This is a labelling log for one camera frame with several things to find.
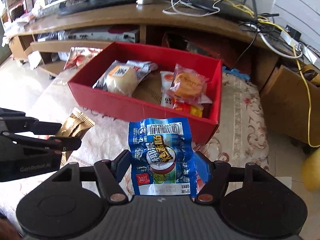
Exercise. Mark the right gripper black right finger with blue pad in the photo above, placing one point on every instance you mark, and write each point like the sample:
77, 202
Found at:
214, 175

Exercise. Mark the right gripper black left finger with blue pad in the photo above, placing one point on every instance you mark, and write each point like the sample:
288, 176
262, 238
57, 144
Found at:
109, 174

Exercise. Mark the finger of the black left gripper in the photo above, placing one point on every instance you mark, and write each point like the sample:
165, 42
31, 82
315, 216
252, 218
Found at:
16, 122
62, 144

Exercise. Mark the gold biscuit packet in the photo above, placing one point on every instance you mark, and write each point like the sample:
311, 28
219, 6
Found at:
76, 125

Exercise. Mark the blue sausage snack packet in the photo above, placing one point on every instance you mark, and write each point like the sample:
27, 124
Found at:
162, 158

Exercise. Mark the red yellow snack packet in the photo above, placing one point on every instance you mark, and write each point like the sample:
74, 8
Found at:
179, 105

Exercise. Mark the red cardboard box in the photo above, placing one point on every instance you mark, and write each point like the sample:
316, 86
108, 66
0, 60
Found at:
146, 99

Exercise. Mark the round bun clear packet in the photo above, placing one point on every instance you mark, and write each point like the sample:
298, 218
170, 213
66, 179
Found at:
119, 78

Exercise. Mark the orange pastry red packet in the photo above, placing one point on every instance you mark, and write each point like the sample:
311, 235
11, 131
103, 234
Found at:
189, 86

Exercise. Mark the white Kaprons wafer packet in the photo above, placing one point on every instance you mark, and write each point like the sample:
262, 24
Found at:
142, 68

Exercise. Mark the wooden TV stand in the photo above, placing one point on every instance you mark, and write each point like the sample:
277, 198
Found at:
144, 16

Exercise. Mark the blue foam mat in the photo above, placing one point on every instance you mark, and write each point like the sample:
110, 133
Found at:
236, 73

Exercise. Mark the brown cardboard box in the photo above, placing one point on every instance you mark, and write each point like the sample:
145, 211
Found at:
290, 107

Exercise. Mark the silver media player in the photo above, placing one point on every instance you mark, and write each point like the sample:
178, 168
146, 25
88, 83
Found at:
107, 33

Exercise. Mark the white power strip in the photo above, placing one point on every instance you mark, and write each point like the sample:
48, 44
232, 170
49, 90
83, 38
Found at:
309, 53

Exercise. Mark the white small dongle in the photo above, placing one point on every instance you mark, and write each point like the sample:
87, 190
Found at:
143, 2

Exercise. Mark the black wifi router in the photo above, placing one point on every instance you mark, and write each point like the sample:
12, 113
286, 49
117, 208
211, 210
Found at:
245, 11

